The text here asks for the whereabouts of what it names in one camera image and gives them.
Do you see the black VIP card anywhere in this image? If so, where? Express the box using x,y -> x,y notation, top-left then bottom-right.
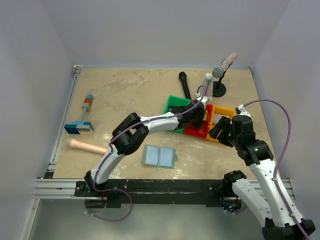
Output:
168,105 -> 180,114

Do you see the sage green card holder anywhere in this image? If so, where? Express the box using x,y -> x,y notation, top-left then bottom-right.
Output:
142,144 -> 178,169

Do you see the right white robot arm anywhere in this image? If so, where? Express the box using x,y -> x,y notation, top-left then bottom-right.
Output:
209,114 -> 316,240

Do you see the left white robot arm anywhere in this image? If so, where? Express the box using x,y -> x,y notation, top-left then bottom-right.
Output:
84,96 -> 209,192

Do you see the red plastic bin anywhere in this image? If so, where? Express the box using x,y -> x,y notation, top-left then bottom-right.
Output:
183,104 -> 214,139

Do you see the yellow plastic bin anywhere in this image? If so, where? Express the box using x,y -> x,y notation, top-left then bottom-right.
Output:
206,104 -> 236,131

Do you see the green plastic bin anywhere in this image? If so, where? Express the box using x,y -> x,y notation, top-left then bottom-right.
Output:
162,94 -> 193,135

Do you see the white metronome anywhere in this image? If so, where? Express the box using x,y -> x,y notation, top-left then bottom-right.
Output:
195,73 -> 214,100

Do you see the black handheld microphone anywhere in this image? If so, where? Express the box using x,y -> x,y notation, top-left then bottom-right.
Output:
178,71 -> 192,100

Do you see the silver microphone on stand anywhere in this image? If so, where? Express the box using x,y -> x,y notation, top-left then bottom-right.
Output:
212,52 -> 238,79

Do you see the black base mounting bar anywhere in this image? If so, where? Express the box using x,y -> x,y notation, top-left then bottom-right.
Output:
73,178 -> 247,209

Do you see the blue toy block hammer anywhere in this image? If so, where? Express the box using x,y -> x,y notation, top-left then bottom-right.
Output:
64,94 -> 94,135

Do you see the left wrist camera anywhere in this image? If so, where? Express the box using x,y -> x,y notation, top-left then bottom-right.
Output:
195,93 -> 210,106

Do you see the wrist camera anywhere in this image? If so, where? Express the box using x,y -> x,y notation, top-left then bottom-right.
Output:
235,104 -> 251,117
195,93 -> 210,106

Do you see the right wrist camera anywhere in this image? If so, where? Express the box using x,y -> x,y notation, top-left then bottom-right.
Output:
235,104 -> 251,117

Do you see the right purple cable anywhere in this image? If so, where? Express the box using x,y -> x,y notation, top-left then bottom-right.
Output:
223,99 -> 312,240

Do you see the beige wooden handle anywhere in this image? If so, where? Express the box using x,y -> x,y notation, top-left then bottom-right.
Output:
66,138 -> 108,155

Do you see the aluminium frame rail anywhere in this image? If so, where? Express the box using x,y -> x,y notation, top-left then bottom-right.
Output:
31,65 -> 83,200

